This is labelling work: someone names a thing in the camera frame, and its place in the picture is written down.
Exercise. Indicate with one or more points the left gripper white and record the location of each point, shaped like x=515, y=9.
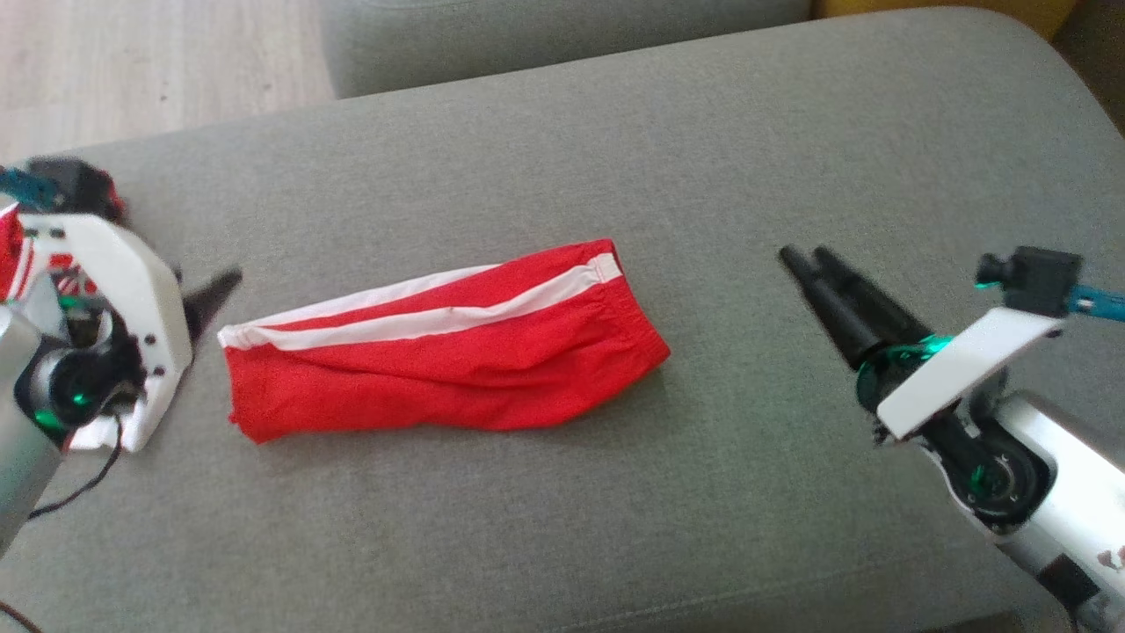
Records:
x=132, y=272

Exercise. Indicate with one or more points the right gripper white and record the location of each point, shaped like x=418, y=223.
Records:
x=958, y=369

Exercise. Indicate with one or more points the red white basketball jersey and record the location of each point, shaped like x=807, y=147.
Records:
x=10, y=255

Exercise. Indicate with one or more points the red shorts white stripes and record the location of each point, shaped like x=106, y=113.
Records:
x=439, y=369

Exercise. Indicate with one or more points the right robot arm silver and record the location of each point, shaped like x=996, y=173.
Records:
x=1072, y=492

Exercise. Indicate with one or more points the grey sofa seat cushion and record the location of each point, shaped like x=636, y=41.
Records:
x=615, y=510

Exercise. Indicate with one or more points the yellow cushion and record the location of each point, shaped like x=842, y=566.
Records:
x=949, y=13

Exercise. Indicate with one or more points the grey sofa back cushion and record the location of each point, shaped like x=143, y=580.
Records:
x=562, y=40

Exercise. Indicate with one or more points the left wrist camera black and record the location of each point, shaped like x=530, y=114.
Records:
x=79, y=185

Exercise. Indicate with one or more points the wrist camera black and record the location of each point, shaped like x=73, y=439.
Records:
x=79, y=185
x=1037, y=277

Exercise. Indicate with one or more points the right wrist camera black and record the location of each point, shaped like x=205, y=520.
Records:
x=1037, y=277

